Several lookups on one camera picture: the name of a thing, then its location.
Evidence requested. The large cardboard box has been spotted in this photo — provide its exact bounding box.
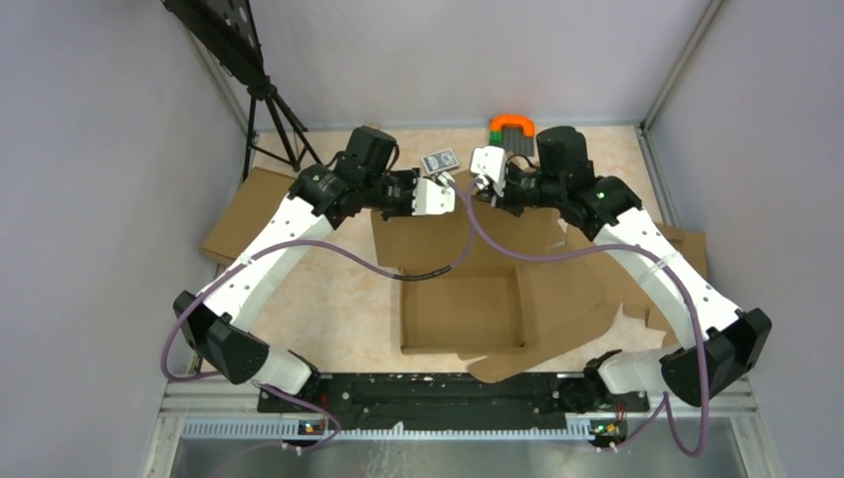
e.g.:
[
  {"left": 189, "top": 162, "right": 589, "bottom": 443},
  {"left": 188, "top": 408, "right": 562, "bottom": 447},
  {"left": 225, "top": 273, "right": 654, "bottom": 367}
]
[{"left": 370, "top": 201, "right": 625, "bottom": 382}]

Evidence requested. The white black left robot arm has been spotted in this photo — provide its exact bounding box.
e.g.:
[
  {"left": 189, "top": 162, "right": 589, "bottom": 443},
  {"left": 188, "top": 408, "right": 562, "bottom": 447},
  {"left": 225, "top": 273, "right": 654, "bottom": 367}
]
[{"left": 173, "top": 126, "right": 456, "bottom": 412}]

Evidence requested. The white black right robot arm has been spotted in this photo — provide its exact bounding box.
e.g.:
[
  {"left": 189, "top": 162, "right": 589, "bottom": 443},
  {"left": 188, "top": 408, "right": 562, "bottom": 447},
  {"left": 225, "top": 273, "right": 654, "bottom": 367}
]
[{"left": 469, "top": 125, "right": 772, "bottom": 410}]

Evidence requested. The folded brown cardboard box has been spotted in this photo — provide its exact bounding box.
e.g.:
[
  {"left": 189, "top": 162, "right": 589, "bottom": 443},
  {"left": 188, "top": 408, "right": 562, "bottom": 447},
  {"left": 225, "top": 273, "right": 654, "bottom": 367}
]
[{"left": 199, "top": 168, "right": 295, "bottom": 266}]

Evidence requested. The orange green grey toy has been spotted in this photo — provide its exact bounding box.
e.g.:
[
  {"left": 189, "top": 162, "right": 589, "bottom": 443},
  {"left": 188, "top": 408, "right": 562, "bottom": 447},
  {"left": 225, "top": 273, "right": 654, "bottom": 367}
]
[{"left": 489, "top": 115, "right": 535, "bottom": 156}]

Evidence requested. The flat cardboard blank at right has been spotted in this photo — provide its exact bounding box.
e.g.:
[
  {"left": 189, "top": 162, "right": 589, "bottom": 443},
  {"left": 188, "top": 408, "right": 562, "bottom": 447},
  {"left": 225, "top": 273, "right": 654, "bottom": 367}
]
[{"left": 619, "top": 220, "right": 710, "bottom": 348}]

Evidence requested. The black tripod stand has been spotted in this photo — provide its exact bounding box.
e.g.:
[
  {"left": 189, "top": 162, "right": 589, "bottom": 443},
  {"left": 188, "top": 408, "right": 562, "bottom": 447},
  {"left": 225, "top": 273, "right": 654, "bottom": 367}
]
[{"left": 163, "top": 0, "right": 321, "bottom": 178}]

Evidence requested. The aluminium frame rail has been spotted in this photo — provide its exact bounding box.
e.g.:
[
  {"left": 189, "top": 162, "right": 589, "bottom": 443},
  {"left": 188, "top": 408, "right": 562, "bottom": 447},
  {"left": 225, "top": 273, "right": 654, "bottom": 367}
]
[{"left": 142, "top": 377, "right": 783, "bottom": 477}]

